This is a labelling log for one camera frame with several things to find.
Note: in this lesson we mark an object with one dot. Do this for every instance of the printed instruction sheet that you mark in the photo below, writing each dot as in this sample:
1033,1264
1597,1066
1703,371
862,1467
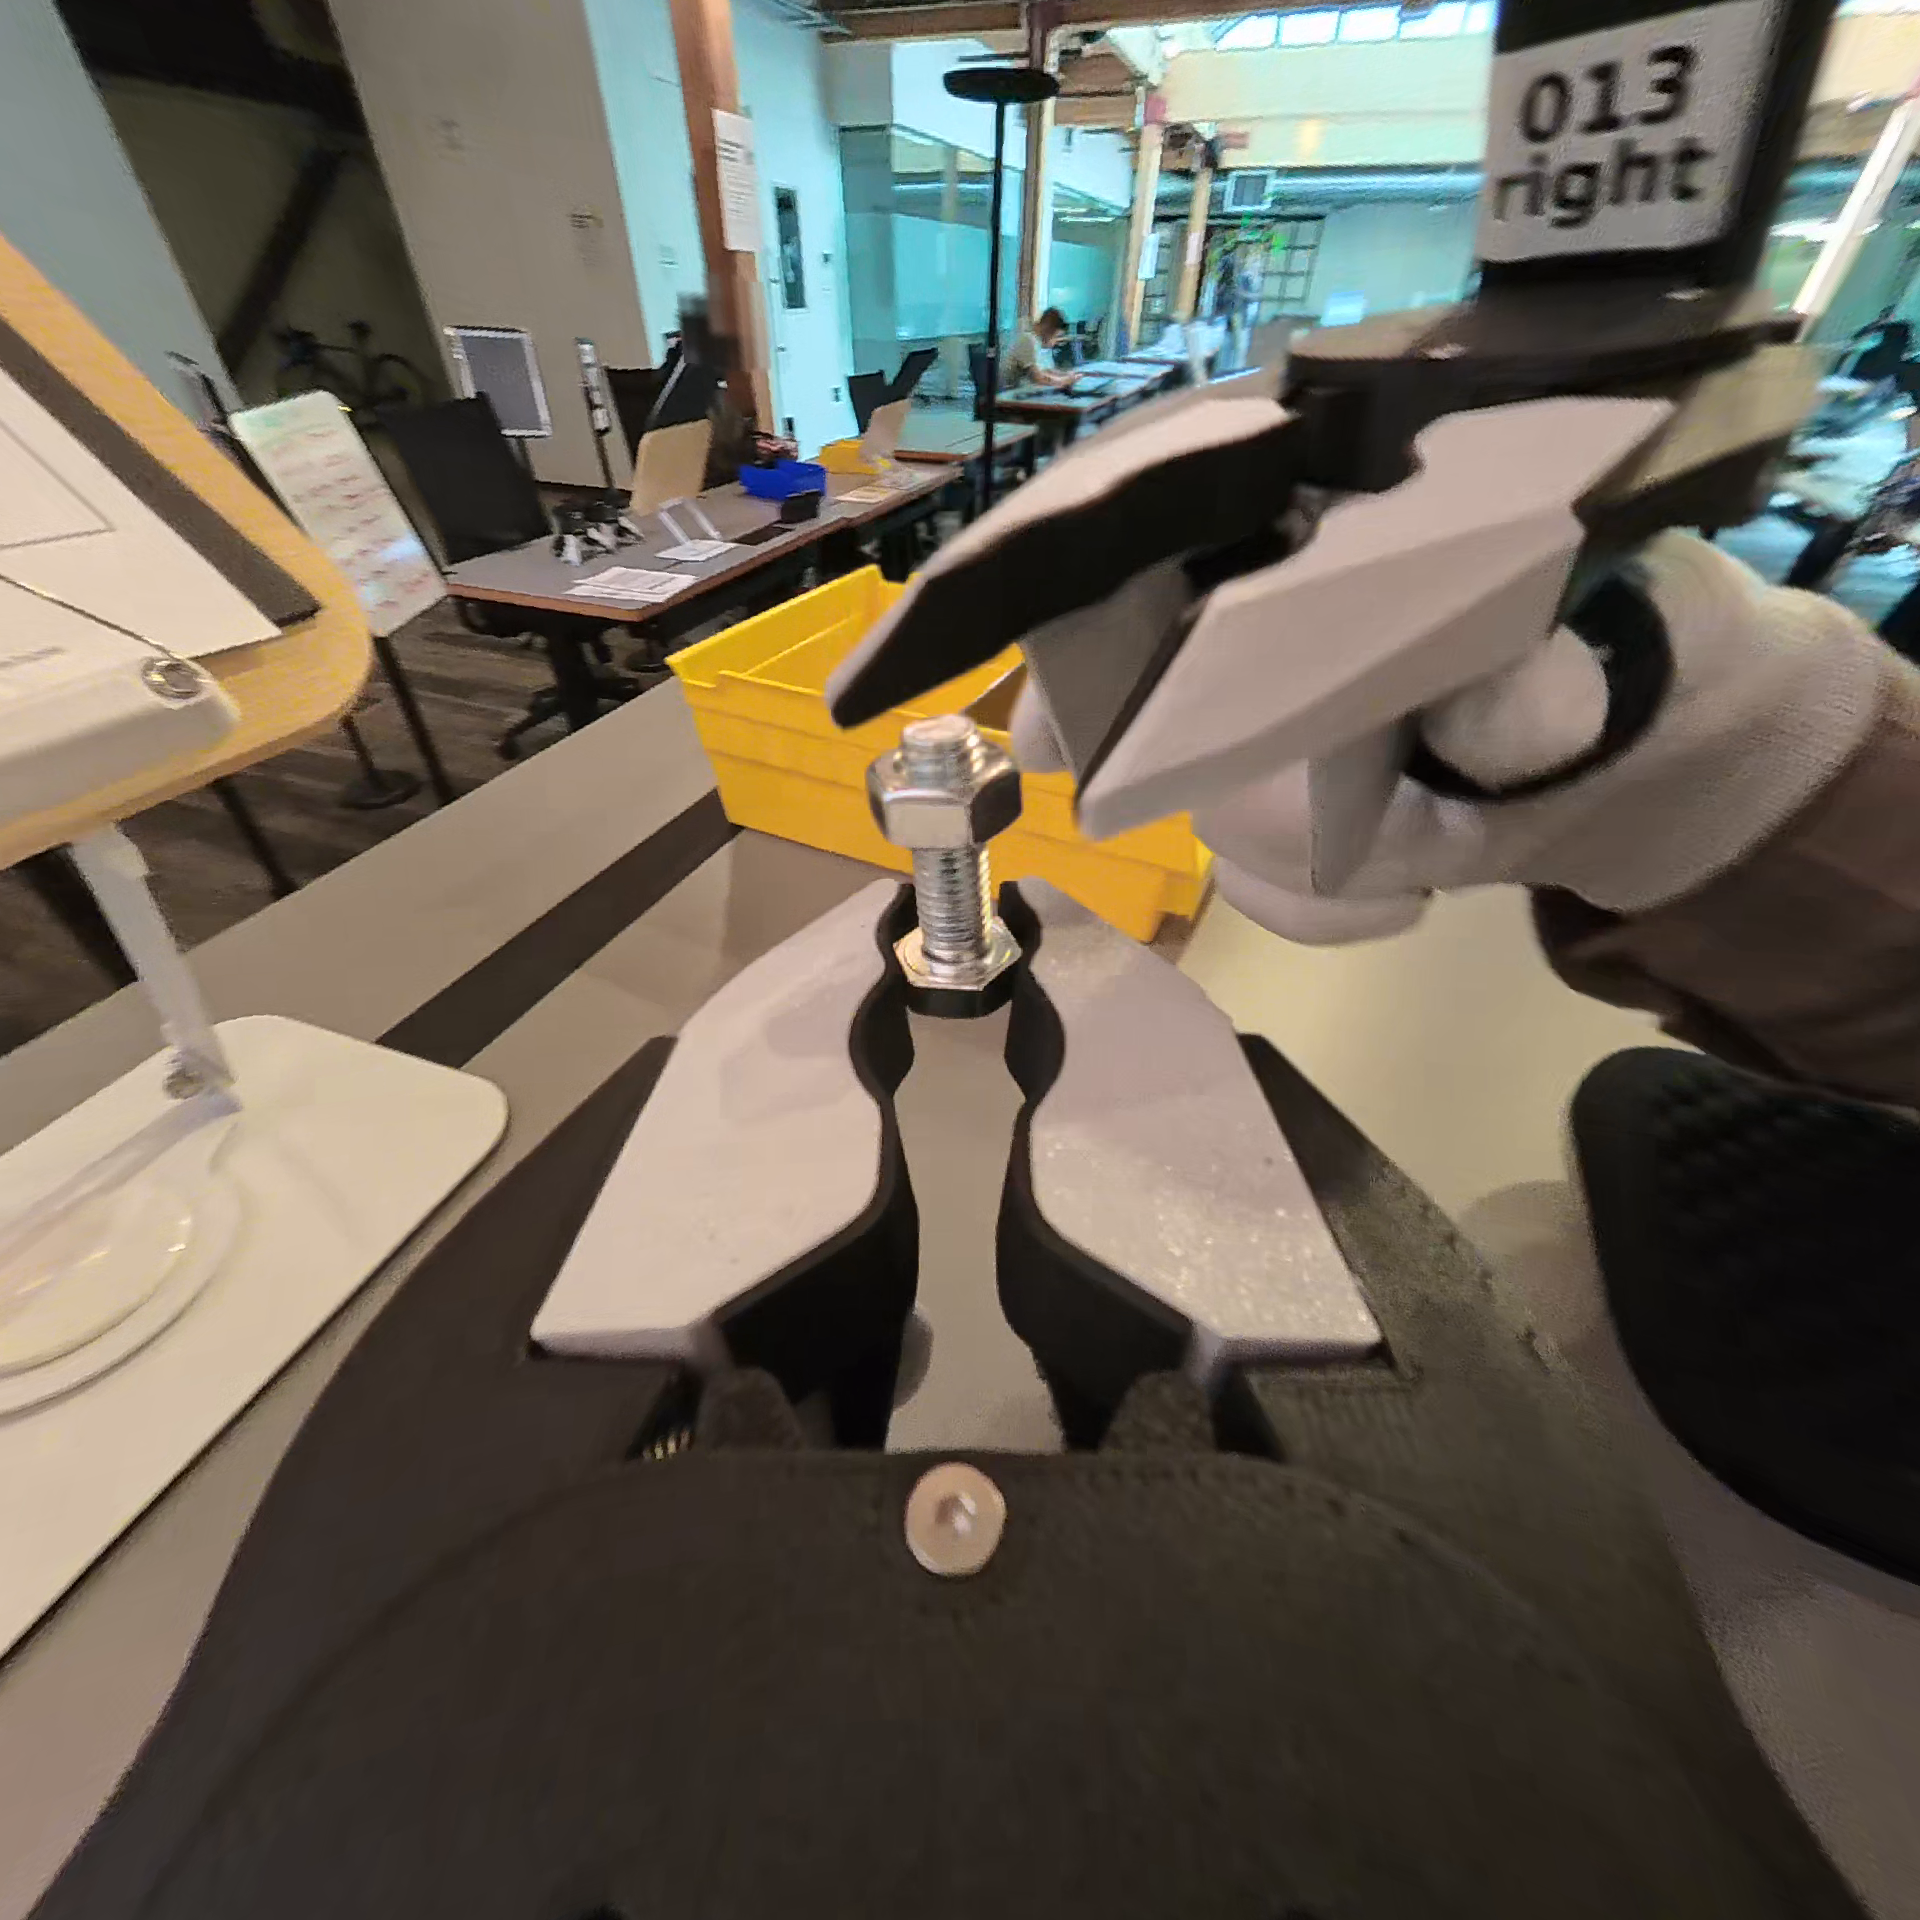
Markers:
91,540

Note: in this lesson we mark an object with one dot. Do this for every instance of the blue box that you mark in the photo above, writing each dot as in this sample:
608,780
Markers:
784,479

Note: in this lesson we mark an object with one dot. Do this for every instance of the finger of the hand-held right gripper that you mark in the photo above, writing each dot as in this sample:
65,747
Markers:
1081,540
1381,617

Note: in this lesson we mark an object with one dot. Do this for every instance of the silver hex nut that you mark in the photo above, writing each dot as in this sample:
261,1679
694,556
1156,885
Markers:
965,958

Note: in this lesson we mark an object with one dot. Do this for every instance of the silver hex bolt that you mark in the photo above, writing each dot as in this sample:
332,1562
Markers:
948,787

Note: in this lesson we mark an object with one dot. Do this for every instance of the black backing board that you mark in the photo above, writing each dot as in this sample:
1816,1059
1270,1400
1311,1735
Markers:
210,510

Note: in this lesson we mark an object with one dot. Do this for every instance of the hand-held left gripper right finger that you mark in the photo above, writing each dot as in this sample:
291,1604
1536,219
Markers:
1170,1170

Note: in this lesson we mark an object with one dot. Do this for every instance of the yellow plastic bin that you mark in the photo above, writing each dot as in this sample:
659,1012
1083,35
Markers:
780,736

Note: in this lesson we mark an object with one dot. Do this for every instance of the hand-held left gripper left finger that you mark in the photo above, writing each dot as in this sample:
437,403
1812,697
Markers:
736,1170

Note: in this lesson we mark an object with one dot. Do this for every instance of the wooden document stand white base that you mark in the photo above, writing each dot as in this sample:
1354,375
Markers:
271,1200

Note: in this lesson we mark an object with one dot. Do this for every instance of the white paper floor sign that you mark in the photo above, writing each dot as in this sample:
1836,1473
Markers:
336,510

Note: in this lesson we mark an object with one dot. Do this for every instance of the person's right hand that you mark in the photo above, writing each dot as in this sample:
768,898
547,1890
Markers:
1711,750

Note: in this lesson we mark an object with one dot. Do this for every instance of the background office desk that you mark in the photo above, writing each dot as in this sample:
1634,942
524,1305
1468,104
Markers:
661,571

